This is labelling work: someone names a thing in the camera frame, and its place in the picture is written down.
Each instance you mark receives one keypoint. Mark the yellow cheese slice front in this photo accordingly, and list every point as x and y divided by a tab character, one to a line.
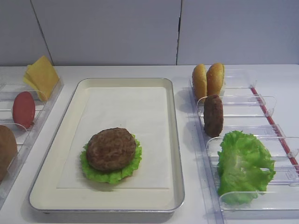
45	80

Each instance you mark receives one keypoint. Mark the yellow cheese slice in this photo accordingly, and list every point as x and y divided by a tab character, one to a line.
30	74
45	80

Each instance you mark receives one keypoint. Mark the brown meat patty on tray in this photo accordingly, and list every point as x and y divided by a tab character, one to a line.
111	149

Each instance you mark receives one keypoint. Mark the brown upright meat patty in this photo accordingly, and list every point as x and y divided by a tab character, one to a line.
213	116

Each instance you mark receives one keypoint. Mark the green lettuce leaf on tray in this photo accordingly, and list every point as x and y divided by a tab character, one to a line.
113	177

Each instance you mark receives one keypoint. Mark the green lettuce leaf in rack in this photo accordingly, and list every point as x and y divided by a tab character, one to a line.
245	168

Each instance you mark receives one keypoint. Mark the yellow cheese slice back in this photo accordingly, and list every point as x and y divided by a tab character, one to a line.
30	74

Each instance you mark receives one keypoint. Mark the red tomato slice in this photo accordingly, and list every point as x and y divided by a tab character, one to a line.
24	109

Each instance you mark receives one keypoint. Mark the white paper tray liner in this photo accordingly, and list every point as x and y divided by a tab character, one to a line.
143	112

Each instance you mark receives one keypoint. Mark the cream metal serving tray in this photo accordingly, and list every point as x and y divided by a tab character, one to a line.
45	194

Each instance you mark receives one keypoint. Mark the clear plastic right rack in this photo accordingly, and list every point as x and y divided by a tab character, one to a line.
242	112

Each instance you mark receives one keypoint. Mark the clear plastic rack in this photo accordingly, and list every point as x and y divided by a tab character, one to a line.
242	112
25	137

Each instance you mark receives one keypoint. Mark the clear plastic left rack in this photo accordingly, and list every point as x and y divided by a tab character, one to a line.
25	137

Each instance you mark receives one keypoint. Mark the brown bun left rack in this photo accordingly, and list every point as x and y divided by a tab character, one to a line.
8	149

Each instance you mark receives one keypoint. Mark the red rack rail strip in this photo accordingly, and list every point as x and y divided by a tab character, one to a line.
282	141

